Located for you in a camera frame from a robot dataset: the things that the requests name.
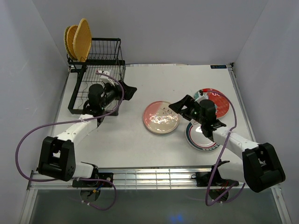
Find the aluminium frame rail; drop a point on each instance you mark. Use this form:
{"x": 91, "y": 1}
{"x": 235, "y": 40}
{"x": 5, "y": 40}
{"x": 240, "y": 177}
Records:
{"x": 138, "y": 179}

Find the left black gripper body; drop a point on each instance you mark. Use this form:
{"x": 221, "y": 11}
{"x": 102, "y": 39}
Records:
{"x": 111, "y": 93}

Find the pink and cream ceramic plate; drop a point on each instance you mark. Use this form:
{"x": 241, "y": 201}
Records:
{"x": 159, "y": 118}

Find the white plate with green rim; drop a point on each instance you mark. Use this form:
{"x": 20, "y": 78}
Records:
{"x": 197, "y": 140}

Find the red and teal floral plate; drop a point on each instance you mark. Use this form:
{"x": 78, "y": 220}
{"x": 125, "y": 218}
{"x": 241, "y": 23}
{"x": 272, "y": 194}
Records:
{"x": 221, "y": 103}

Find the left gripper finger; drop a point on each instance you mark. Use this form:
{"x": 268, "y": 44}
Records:
{"x": 127, "y": 97}
{"x": 129, "y": 91}

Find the black wire dish rack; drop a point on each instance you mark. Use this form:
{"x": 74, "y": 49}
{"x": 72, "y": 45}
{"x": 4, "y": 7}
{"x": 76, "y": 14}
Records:
{"x": 105, "y": 56}

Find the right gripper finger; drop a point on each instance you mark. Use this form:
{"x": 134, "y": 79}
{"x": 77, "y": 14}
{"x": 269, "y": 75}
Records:
{"x": 184, "y": 113}
{"x": 178, "y": 106}

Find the orange square woven tray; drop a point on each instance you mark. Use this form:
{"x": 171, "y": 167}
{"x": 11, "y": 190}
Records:
{"x": 82, "y": 41}

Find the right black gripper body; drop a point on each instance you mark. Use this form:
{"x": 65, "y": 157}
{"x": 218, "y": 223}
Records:
{"x": 193, "y": 110}

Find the green-rimmed round bamboo plate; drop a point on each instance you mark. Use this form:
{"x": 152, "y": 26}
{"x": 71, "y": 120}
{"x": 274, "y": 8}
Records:
{"x": 65, "y": 39}

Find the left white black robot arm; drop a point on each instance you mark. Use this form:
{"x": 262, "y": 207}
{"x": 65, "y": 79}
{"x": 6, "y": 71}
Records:
{"x": 57, "y": 158}

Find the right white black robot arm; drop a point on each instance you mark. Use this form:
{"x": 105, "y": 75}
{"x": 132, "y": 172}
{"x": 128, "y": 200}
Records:
{"x": 260, "y": 167}

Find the blue table label sticker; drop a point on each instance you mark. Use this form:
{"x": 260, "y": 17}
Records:
{"x": 218, "y": 66}

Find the orange round woven plate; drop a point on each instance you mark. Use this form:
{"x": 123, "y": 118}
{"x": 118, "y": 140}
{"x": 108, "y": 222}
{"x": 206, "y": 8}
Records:
{"x": 70, "y": 38}

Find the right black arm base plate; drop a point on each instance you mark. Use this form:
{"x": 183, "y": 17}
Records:
{"x": 202, "y": 179}

